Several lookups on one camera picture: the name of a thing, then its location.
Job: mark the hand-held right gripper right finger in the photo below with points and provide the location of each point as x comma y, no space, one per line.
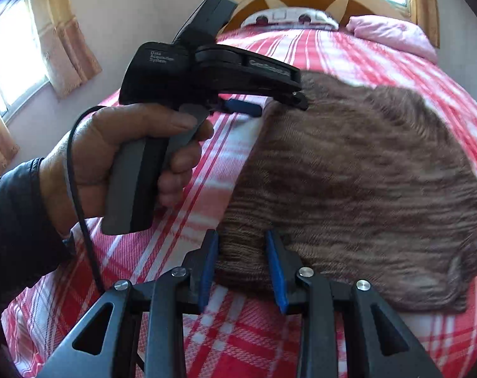
277,271

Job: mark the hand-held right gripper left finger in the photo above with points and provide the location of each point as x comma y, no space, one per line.
207,267

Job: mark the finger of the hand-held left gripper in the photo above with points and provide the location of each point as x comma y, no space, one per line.
291,92
242,107

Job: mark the brown knit sweater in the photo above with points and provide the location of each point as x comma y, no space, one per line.
360,185

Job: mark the person's left forearm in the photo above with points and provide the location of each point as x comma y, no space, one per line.
17,224

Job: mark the person's left hand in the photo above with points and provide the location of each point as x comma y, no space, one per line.
100,141

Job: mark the white patterned pillow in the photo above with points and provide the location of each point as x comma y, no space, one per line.
285,16

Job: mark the red plaid blanket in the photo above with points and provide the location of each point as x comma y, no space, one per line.
230,342

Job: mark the cream and brown headboard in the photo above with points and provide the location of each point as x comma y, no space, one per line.
285,2

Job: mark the pink pillow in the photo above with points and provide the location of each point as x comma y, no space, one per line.
396,35

